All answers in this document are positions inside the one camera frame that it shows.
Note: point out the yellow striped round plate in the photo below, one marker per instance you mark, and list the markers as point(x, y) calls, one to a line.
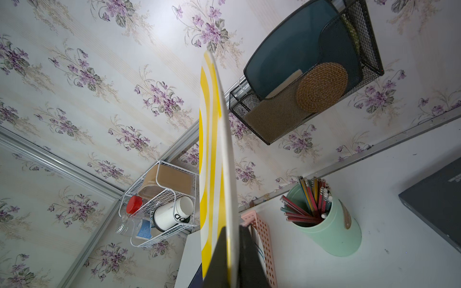
point(217, 185)

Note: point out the round woven coaster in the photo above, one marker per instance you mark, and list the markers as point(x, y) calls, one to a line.
point(321, 87)

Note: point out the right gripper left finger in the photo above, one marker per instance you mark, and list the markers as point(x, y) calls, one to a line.
point(217, 274)

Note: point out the bundle of coloured pencils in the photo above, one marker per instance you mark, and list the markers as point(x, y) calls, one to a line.
point(309, 203)

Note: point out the clear plastic bottle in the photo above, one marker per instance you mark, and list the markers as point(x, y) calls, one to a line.
point(134, 227)

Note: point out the white mug with black print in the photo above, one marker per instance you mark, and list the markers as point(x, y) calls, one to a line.
point(172, 214)

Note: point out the teal plate in organizer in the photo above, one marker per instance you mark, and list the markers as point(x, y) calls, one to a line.
point(313, 34)

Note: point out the navy blue book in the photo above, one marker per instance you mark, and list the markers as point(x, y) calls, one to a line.
point(197, 279)

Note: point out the brown cardboard box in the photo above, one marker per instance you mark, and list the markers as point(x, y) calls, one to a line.
point(162, 177)

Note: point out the black mesh wall organizer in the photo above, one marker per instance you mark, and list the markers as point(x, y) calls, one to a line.
point(278, 114)

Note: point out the red capped jar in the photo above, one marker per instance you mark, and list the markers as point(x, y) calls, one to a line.
point(134, 204)

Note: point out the pink perforated plastic basket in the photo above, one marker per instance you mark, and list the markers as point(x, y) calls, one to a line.
point(260, 232)

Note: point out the white wire wall basket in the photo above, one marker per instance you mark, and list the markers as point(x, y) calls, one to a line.
point(150, 205)

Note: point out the mint green pencil cup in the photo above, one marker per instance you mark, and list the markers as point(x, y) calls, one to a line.
point(339, 234)

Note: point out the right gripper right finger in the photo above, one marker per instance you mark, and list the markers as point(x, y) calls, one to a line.
point(250, 272)

